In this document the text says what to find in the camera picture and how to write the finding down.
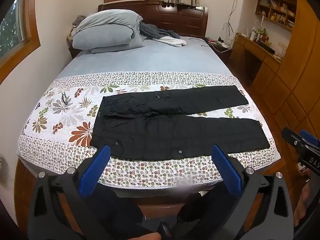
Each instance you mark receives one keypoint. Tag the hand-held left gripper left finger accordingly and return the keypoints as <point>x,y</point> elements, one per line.
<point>96,170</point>

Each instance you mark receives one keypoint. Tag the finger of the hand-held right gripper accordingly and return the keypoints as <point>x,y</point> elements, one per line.
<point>308,135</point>
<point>290,136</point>

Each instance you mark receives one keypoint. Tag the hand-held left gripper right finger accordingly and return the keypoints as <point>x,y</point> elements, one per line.
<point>228,170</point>

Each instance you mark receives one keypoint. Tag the black pants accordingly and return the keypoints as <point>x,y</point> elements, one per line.
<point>175,135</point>

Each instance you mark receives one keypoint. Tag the person's right hand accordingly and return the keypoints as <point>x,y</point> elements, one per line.
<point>302,202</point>

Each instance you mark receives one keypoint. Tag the person's left leg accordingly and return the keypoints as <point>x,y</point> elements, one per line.
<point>120,207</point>

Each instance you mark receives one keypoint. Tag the floral quilted bedspread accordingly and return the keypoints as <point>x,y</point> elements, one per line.
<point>62,130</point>

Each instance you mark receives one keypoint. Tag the wooden wardrobe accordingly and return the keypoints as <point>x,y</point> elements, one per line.
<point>300,62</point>

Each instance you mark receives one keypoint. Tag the black eyeglasses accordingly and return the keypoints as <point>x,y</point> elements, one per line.
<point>64,98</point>

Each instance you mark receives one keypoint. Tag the wooden desk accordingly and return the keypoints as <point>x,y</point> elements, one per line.
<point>260,52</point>

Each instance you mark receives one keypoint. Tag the white bottle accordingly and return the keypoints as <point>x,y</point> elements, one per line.
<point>253,33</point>

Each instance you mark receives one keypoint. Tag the wooden nightstand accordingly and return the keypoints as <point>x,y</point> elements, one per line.
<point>220,48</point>

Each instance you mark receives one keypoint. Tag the blue bed sheet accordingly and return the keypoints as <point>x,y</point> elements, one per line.
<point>150,60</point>

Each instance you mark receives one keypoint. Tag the white fluffy cloth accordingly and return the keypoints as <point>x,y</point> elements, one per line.
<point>172,42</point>

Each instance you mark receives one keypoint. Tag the folded blue-grey duvet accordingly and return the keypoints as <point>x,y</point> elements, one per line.
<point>107,30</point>

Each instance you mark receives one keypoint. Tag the crumpled clothing pile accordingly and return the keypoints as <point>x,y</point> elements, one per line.
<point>78,20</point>

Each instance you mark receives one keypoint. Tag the grey blanket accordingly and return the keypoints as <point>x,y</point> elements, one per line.
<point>160,32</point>

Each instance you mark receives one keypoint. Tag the dark wooden headboard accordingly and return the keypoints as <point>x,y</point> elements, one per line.
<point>180,17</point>

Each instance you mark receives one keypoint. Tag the side wooden-framed window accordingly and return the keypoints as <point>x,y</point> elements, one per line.
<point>11,30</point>

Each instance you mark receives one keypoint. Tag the wooden wall shelf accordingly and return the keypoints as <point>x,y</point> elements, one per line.
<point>276,11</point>

